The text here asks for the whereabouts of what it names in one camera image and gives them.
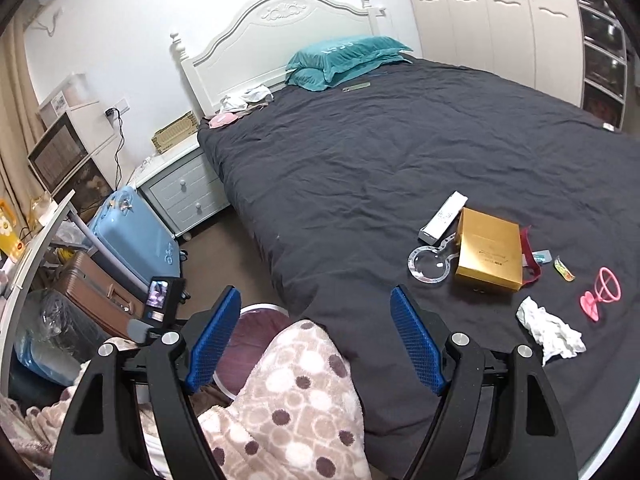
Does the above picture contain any white tissue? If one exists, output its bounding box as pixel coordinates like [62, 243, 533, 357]
[515, 296, 587, 365]

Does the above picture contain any colourful snack wrapper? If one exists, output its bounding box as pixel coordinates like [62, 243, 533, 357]
[553, 257, 575, 283]

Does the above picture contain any small teal card package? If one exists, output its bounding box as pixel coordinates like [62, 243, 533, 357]
[532, 249, 552, 266]

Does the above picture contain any clear plastic blister pack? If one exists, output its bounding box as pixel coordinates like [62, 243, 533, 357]
[407, 234, 459, 285]

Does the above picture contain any gold cardboard box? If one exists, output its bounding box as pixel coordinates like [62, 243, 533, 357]
[454, 207, 523, 294]

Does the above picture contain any pink plastic ring stand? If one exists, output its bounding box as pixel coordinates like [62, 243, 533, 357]
[579, 266, 622, 323]

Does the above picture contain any white rectangular box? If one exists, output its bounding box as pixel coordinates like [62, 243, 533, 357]
[418, 191, 468, 245]

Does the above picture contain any white trash bin pink liner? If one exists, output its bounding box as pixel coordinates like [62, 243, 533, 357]
[213, 304, 291, 400]

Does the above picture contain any brown suitcase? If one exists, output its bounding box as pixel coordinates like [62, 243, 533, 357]
[53, 252, 144, 338]

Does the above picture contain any light blue suitcase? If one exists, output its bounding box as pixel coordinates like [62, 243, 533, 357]
[88, 186, 182, 284]

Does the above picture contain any white grey nightstand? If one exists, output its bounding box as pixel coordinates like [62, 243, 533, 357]
[128, 134, 229, 240]

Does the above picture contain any white desk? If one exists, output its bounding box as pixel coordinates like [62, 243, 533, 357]
[1, 191, 76, 396]

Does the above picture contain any yellow drinking cup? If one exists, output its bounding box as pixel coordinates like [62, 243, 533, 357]
[0, 200, 25, 263]

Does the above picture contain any white microwave oven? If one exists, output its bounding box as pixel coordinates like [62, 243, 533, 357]
[27, 112, 89, 192]

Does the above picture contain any dark grey bed cover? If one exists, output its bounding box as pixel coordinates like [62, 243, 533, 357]
[198, 60, 639, 477]

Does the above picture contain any white pink clothes pile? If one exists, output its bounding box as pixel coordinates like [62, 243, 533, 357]
[207, 84, 273, 129]

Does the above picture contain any beige curtain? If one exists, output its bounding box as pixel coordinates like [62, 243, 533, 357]
[0, 13, 44, 229]

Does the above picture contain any white bed headboard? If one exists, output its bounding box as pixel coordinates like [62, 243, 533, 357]
[170, 0, 387, 116]

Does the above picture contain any teal pillow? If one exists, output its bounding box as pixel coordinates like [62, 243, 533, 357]
[285, 36, 412, 92]

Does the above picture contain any green ruler strip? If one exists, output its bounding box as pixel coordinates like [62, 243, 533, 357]
[342, 81, 371, 93]

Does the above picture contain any black storage shelf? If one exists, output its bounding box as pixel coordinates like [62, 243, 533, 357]
[577, 0, 627, 128]

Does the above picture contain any white wardrobe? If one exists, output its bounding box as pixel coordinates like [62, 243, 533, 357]
[411, 0, 584, 105]

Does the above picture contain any black charger cable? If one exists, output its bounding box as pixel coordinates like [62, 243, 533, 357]
[103, 106, 126, 192]

